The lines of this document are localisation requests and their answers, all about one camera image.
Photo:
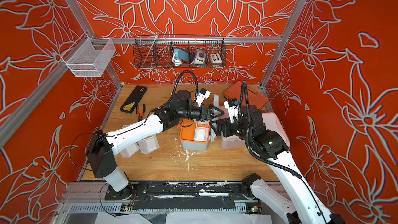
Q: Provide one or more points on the black warning label case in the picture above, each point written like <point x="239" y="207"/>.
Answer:
<point x="131" y="103"/>

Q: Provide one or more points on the grey orange medicine chest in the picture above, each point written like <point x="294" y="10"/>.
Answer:
<point x="193" y="146"/>

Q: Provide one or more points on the orange handled pliers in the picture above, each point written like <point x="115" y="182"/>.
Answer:
<point x="140" y="112"/>

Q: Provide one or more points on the aluminium frame post left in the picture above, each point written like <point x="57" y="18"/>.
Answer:
<point x="88" y="33"/>

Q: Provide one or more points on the orange tray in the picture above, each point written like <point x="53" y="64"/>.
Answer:
<point x="188" y="128"/>

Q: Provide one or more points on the blue item in basket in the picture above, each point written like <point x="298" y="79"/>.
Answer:
<point x="180" y="55"/>

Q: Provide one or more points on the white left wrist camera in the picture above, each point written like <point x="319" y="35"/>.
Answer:
<point x="202" y="95"/>

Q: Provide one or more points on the white pink first aid kit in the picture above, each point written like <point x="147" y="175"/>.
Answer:
<point x="272" y="123"/>

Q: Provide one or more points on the white device with dials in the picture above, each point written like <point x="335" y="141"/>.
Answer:
<point x="199" y="58"/>

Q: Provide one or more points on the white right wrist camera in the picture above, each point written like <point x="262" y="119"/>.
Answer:
<point x="231" y="106"/>

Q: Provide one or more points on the black wire wall basket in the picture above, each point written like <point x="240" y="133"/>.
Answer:
<point x="158" y="54"/>

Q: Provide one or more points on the aluminium frame post right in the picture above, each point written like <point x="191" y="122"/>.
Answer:
<point x="296" y="11"/>

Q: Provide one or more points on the aluminium horizontal back rail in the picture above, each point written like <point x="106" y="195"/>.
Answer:
<point x="227" y="40"/>

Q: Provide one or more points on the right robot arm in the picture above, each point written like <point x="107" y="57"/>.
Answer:
<point x="267" y="142"/>

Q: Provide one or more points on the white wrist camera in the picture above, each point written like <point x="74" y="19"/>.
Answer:
<point x="202" y="95"/>
<point x="231" y="106"/>

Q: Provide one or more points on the white button box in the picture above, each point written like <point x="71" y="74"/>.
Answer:
<point x="215" y="59"/>

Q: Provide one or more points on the pink medicine chest box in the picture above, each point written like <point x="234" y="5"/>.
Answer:
<point x="231" y="142"/>

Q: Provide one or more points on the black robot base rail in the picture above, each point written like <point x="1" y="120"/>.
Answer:
<point x="142" y="190"/>

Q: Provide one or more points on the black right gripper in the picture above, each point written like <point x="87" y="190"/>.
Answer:
<point x="225" y="122"/>

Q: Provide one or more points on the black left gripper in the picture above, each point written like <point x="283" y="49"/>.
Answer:
<point x="214" y="116"/>

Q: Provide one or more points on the aluminium frame post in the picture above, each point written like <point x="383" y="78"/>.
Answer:
<point x="88" y="33"/>
<point x="296" y="11"/>

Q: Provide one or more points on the white wire mesh basket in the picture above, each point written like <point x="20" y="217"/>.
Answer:
<point x="90" y="60"/>

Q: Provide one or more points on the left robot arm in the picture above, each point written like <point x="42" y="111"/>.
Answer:
<point x="103" y="147"/>

